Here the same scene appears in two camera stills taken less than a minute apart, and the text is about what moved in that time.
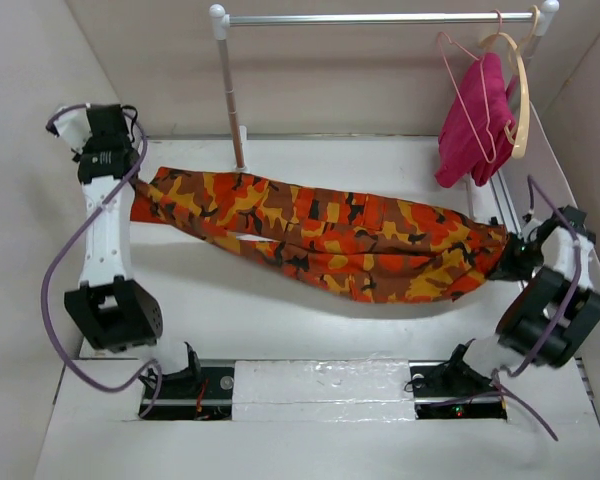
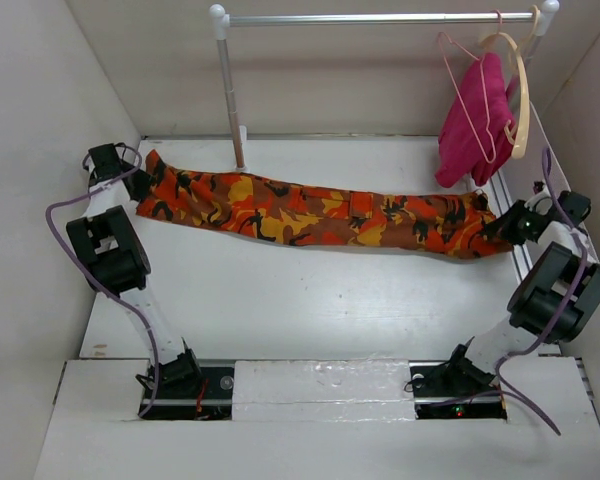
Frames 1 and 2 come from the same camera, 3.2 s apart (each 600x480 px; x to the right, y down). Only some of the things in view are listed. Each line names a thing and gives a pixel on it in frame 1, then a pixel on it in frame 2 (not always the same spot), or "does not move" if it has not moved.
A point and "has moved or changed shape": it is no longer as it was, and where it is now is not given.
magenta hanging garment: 480,133 does not move
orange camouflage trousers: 355,247 has moved or changed shape
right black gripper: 507,269 to 503,225
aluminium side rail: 506,205 does not move
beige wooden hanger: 520,65 does not move
